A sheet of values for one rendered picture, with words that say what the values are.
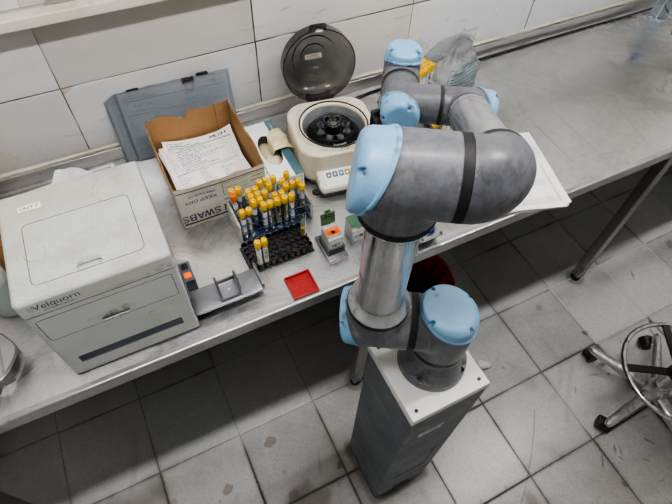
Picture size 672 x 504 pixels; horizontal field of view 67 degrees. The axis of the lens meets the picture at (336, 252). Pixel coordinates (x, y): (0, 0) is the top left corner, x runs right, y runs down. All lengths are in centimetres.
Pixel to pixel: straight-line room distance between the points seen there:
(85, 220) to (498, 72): 147
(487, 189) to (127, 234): 69
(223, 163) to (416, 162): 93
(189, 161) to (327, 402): 108
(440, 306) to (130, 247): 59
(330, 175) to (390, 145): 83
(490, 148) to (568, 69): 150
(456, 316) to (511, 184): 39
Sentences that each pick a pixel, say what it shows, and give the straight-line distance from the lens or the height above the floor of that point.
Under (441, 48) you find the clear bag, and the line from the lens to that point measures 180.
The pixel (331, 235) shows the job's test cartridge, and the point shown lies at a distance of 126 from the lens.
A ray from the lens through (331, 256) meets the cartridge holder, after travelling 130.
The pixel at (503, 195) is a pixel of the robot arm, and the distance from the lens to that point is 63.
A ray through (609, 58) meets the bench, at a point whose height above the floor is 88.
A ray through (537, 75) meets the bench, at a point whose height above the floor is 88.
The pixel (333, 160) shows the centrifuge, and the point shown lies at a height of 97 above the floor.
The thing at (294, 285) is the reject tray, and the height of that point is 88.
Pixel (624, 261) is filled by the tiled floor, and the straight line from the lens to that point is 279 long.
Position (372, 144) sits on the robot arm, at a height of 154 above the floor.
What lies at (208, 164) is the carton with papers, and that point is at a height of 94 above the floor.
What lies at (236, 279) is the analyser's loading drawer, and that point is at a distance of 121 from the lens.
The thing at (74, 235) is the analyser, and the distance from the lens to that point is 108.
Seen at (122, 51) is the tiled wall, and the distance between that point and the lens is 146.
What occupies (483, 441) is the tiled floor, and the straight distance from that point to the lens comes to 212.
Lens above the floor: 195
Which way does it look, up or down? 54 degrees down
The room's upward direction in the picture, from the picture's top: 3 degrees clockwise
